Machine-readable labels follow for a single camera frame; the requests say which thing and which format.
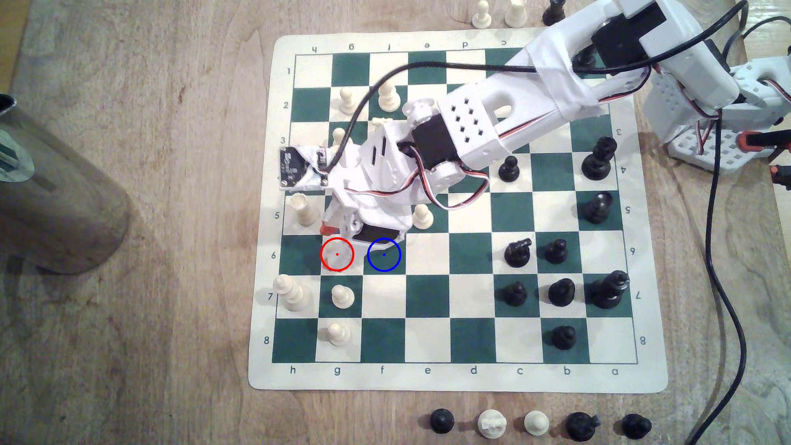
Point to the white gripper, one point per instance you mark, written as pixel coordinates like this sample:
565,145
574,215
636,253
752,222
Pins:
373,235

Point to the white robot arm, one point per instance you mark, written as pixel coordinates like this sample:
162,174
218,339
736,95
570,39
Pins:
537,102

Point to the white chess pawn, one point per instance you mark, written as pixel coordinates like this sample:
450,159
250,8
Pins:
338,136
348,102
422,217
342,298
338,334
481,17
536,423

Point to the green and white chess mat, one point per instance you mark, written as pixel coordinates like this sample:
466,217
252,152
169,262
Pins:
426,250

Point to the white chess rook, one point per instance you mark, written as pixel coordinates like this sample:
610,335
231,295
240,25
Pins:
516,13
303,210

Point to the white chess king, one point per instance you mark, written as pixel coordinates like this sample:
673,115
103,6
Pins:
291,293

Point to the white chess knight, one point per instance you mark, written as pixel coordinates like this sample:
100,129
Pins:
378,122

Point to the white chess bishop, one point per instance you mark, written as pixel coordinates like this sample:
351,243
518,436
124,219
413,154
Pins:
389,99

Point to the black chess knight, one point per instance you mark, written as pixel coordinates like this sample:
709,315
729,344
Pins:
582,426
518,253

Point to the black chess pawn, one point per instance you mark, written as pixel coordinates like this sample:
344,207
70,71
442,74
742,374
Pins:
508,170
442,421
556,251
563,337
515,295

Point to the black chess rook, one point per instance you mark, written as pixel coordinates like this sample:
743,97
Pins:
598,209
584,59

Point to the black chess queen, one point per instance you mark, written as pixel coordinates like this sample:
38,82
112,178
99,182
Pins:
598,160

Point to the black chess king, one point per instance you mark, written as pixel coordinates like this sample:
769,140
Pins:
609,290

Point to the black chess bishop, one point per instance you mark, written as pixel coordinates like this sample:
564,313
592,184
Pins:
636,426
554,12

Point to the black pawn b7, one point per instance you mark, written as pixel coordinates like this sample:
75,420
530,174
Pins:
562,292

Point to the captured white rook bottom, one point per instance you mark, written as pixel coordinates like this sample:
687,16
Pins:
492,424

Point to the brushed metal cylinder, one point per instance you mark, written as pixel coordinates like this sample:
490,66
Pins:
55,198

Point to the orange and black clamp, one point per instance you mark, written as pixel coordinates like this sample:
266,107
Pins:
757,141

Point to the red and black clamp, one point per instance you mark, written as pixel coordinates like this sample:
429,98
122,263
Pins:
782,176

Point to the black camera circuit board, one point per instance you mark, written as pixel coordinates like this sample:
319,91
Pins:
296,167

